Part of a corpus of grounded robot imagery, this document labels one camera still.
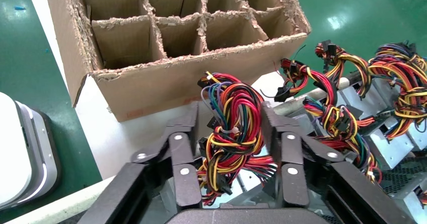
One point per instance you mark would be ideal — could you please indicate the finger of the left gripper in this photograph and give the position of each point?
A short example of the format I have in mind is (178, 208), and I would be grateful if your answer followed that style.
(293, 169)
(181, 169)

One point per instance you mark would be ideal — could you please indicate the white grey robot base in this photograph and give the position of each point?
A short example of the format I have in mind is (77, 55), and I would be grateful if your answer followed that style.
(16, 149)

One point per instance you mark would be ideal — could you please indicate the white metal rack pipe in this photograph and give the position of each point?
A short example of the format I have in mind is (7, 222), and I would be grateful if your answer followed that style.
(293, 103)

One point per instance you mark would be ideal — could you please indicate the brown divided cardboard box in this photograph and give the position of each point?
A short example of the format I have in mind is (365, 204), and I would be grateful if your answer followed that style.
(160, 85)

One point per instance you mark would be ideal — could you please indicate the small blue floor scrap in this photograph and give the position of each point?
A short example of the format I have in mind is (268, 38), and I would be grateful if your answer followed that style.
(20, 8)

